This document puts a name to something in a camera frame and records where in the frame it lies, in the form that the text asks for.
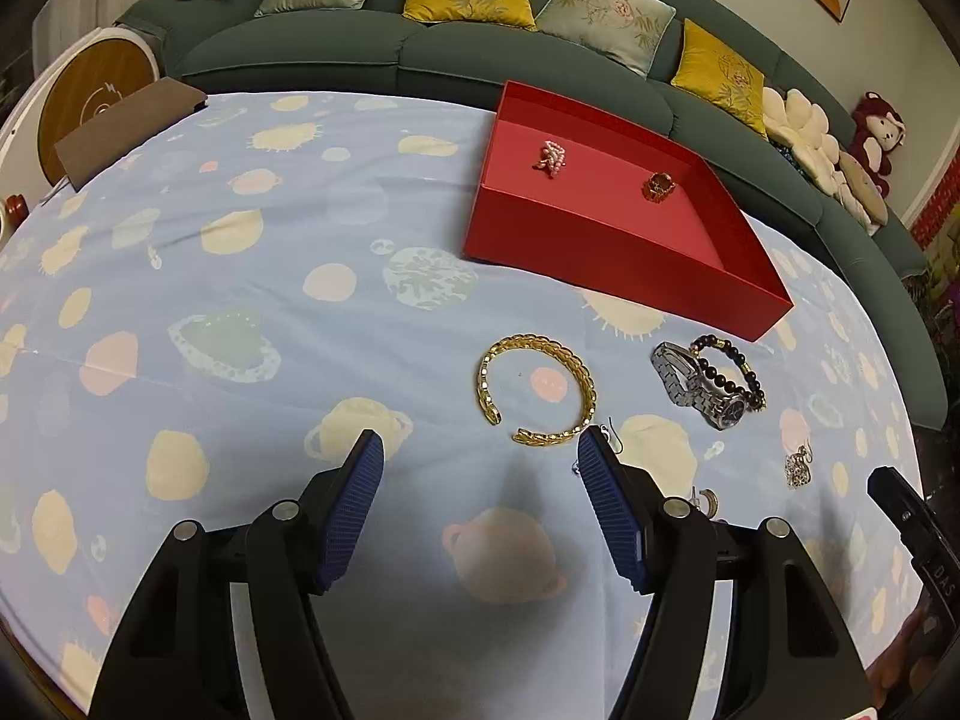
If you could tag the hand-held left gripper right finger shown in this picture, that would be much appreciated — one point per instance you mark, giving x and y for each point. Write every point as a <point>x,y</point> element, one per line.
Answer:
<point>607,510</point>

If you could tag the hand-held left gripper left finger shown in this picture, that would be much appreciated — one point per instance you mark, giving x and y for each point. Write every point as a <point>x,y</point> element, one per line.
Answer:
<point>352,510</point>

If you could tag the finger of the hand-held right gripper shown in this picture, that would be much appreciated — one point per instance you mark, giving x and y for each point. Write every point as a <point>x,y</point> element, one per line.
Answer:
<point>911,521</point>

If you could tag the small gold earring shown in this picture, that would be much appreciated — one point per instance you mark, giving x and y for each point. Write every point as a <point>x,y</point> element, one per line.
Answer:
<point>705,501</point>

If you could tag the silver filigree earrings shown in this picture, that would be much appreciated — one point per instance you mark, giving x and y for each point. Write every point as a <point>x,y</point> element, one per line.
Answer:
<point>797,469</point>

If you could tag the red cardboard box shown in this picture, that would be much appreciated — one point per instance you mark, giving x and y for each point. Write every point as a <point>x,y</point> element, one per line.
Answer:
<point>600,255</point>

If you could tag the blue planet-print tablecloth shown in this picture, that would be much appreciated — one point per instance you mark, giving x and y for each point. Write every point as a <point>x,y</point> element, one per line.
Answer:
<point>300,390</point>

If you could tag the silver wrist watch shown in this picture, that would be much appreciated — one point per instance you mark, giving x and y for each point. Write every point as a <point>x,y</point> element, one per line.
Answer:
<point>679,375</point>

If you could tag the potted plants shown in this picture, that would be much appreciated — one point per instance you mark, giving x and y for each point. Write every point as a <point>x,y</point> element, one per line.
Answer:
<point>941,300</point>

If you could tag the flower cushion with taupe centre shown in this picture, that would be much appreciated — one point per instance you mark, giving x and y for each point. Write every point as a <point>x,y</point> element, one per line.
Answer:
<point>855,184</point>

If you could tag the red monkey plush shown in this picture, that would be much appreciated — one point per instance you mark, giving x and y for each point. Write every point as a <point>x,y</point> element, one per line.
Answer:
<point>877,135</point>

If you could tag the brown cardboard box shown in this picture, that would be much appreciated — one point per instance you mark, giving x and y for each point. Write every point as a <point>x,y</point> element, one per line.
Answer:
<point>127,127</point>

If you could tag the red round object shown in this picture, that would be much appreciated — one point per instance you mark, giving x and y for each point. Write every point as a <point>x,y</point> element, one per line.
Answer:
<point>11,214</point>

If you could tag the teal curved sofa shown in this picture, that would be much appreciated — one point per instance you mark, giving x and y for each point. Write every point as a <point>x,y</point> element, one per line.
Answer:
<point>315,52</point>

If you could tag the round white and wood device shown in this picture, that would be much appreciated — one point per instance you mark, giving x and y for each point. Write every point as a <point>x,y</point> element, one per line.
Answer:
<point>82,90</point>

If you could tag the red wall hanging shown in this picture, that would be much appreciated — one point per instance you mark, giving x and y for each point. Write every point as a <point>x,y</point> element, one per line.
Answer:
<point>937,221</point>

